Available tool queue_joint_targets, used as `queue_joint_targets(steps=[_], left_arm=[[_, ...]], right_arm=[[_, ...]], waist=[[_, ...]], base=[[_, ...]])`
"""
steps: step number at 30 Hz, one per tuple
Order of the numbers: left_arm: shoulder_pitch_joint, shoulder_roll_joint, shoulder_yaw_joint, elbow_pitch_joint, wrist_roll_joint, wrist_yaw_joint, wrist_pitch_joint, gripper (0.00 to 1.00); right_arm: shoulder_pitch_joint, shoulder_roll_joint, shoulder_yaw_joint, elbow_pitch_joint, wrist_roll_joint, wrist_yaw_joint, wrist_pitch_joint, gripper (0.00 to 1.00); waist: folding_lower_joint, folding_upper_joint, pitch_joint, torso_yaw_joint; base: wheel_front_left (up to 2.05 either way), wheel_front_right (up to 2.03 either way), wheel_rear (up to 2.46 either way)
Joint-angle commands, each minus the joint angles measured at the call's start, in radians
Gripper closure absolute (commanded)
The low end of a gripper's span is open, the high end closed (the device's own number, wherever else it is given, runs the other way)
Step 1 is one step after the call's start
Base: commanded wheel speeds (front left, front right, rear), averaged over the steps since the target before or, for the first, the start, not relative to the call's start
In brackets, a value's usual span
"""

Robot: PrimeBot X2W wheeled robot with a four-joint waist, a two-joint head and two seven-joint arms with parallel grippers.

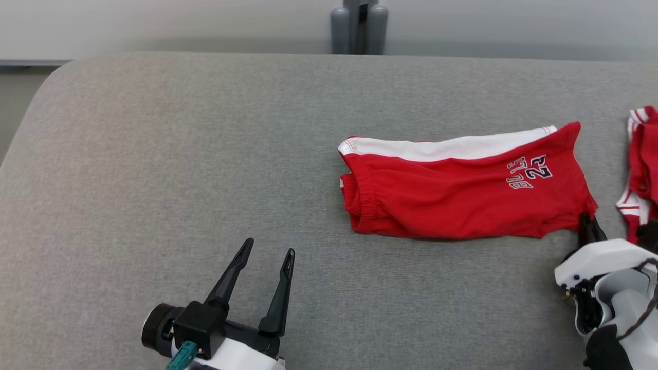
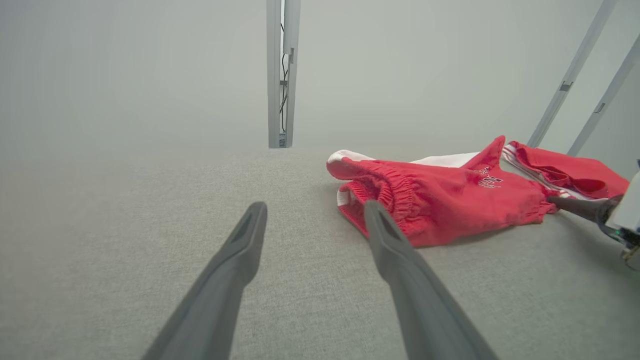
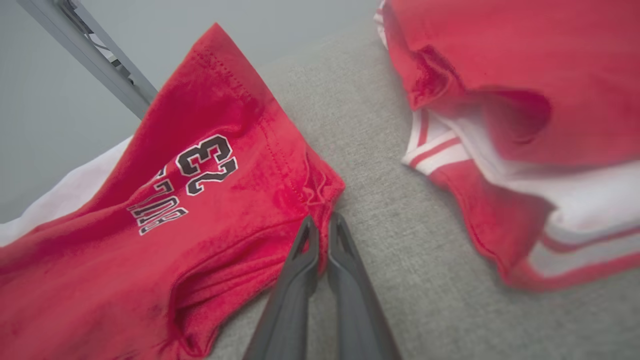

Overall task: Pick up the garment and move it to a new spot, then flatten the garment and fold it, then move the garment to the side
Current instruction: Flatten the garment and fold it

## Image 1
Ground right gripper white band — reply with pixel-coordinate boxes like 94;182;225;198
554;211;658;288

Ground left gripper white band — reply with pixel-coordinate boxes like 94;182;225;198
191;237;296;370

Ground red Bulls 23 basketball jersey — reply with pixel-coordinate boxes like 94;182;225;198
616;105;658;245

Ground red basketball shorts white stripe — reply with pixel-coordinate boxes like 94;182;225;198
338;121;600;241

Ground grey fabric sofa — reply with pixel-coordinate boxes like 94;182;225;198
0;51;658;370

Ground teal plug left camera cable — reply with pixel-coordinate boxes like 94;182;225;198
166;340;199;370

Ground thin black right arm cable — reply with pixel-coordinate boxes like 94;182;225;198
617;258;658;340

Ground grey metal frame post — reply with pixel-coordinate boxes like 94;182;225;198
330;0;389;56

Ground grey wall baseboard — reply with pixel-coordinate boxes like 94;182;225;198
0;59;72;68

